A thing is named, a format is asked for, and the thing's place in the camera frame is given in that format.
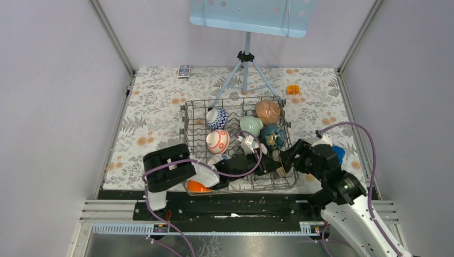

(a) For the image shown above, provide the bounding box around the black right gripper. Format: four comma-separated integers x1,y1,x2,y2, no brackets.
278,138,326,182

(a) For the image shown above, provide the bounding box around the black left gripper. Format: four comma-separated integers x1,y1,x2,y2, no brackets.
229,147,282,182

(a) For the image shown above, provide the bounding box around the dark brown patterned bowl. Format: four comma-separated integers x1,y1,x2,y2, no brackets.
270,150,289,179

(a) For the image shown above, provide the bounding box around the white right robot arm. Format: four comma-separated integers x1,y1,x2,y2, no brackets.
279,139,411,256

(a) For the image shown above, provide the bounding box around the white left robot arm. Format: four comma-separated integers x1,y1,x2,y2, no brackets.
142,143,282,220

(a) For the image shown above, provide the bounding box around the dark teal gold bowl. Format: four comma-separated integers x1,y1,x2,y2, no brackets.
259,125,287,151

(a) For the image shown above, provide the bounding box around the light green bowl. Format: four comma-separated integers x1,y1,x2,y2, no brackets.
240,116,264,138

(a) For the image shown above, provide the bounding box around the blue plastic toy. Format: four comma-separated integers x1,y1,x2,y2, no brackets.
332,145,345,165

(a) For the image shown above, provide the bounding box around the pink speckled bowl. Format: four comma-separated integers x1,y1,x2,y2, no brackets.
255,100,281,125

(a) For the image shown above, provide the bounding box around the white red patterned bowl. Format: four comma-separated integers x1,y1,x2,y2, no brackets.
206,130,230,154

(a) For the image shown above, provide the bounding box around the small yellow orange toy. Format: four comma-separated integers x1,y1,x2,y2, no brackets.
286,85,300,95

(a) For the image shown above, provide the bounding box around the blue white zigzag bowl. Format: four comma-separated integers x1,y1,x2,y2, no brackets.
206,108,228,131

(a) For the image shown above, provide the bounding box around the orange bowl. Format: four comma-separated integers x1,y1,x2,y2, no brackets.
187,180,211,193

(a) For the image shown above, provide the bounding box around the light blue tripod stand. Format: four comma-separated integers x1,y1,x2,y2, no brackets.
209,32,278,109

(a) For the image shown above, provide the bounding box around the playing card box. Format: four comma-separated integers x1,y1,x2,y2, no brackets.
177,64,191,79

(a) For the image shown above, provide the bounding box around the light blue board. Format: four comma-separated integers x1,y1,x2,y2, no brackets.
190,0,316,38

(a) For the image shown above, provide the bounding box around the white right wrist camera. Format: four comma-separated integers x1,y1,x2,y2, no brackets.
312,133,333,147

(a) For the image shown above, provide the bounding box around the grey wire dish rack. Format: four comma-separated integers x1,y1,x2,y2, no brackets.
179,96,298,196

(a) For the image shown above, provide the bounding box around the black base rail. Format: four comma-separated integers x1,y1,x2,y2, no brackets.
97,190,343,233

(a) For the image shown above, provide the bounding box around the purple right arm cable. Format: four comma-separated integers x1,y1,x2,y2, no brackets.
315,122,405,257

